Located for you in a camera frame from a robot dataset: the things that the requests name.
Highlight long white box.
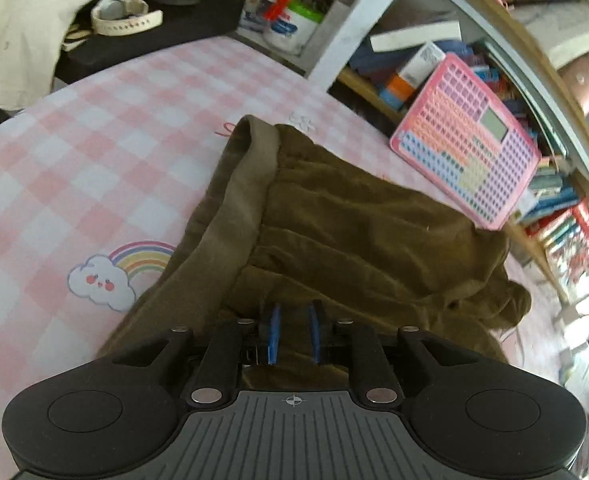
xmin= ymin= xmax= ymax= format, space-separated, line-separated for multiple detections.
xmin=369 ymin=21 xmax=463 ymax=54

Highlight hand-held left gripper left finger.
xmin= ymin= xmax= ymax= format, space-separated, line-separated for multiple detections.
xmin=110 ymin=302 xmax=282 ymax=407

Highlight white wrist watch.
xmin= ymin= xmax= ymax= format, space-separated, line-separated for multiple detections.
xmin=90 ymin=0 xmax=164 ymax=37

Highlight pink button toy board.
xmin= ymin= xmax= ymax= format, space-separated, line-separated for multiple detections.
xmin=389 ymin=52 xmax=543 ymax=231

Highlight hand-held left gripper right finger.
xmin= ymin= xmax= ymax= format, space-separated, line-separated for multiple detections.
xmin=306 ymin=300 xmax=480 ymax=406

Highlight black case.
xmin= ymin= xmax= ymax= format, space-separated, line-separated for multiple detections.
xmin=54 ymin=0 xmax=246 ymax=84

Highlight olive brown pants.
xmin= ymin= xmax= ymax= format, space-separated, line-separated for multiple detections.
xmin=97 ymin=115 xmax=533 ymax=379

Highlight white bookshelf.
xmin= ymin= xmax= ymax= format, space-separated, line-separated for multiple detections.
xmin=306 ymin=0 xmax=589 ymax=307

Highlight row of upright books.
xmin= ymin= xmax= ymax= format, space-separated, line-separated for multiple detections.
xmin=511 ymin=160 xmax=589 ymax=302

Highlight white tub with pens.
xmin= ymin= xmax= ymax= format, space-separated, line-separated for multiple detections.
xmin=263 ymin=2 xmax=325 ymax=56

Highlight cream cloth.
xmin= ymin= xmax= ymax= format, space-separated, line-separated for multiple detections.
xmin=0 ymin=0 xmax=121 ymax=112

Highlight white and orange box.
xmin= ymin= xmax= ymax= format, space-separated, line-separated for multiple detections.
xmin=378 ymin=42 xmax=448 ymax=111

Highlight pink checked bed sheet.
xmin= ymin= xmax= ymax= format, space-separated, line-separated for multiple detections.
xmin=0 ymin=37 xmax=577 ymax=480

